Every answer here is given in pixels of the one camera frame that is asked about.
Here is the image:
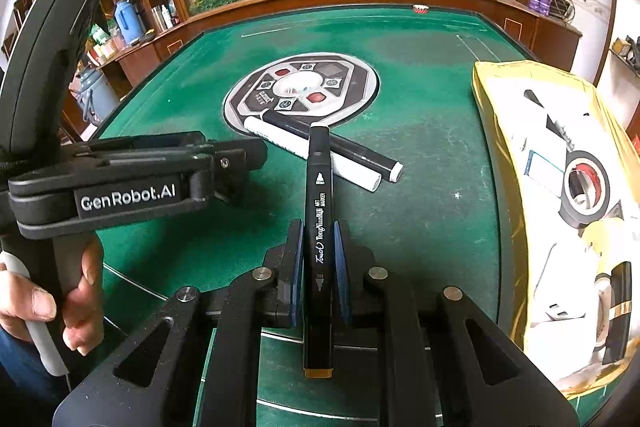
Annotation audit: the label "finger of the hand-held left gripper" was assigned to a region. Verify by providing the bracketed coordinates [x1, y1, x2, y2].
[200, 134, 269, 206]

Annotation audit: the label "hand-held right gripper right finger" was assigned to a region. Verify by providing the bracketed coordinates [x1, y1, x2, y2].
[334, 218, 581, 427]

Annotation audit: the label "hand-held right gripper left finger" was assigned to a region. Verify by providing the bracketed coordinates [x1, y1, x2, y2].
[52, 218, 307, 427]

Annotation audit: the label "black marker orange end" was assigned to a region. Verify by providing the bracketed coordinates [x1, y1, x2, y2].
[303, 123, 335, 380]

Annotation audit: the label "white marker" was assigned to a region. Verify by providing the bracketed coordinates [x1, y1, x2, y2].
[243, 115, 383, 194]

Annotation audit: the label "black marker pale ends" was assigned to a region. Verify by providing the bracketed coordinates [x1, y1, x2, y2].
[262, 109, 404, 182]

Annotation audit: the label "white foam box yellow tape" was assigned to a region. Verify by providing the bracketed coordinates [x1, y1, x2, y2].
[471, 61, 640, 400]

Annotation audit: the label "person's left hand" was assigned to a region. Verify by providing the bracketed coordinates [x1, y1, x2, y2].
[0, 237, 106, 356]

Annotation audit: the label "grey blue bucket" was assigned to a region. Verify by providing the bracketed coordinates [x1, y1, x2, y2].
[75, 66, 121, 124]

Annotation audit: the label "round table control panel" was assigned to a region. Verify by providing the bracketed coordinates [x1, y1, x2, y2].
[222, 53, 381, 138]

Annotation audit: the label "blue thermos jug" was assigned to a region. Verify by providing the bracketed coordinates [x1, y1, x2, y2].
[114, 0, 147, 46]

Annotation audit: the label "brown wooden partition counter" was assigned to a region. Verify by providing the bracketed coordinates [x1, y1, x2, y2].
[100, 0, 583, 88]

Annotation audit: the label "person's leg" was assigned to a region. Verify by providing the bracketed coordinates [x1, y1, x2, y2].
[0, 329, 71, 413]

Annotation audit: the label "black tape roll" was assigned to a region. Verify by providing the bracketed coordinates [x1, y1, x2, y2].
[559, 149, 613, 228]

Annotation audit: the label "black cylinder gold band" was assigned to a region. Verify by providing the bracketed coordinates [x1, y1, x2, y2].
[606, 261, 633, 364]

